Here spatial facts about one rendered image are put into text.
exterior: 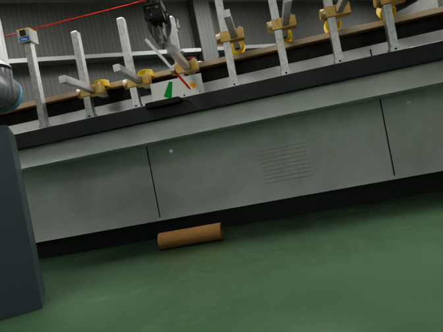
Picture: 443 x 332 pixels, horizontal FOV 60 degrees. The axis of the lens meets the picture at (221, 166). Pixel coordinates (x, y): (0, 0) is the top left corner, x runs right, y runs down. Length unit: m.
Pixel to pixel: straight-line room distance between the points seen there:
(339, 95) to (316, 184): 0.48
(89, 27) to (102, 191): 4.95
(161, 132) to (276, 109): 0.58
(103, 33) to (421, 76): 5.68
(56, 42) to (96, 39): 0.62
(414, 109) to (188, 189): 1.25
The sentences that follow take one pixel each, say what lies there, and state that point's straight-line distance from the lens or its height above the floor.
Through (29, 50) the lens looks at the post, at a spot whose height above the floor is 1.11.
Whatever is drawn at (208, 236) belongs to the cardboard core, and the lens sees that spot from 1.80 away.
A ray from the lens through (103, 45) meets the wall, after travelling 6.91.
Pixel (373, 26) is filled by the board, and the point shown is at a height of 0.88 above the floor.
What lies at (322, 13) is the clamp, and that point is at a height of 0.94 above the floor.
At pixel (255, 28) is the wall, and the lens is 7.97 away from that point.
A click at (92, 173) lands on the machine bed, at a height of 0.43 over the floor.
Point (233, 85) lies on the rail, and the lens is 1.89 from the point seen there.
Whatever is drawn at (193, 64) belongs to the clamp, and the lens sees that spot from 1.94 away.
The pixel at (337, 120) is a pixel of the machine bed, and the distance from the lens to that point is 2.11.
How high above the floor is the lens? 0.34
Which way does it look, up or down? level
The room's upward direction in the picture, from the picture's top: 11 degrees counter-clockwise
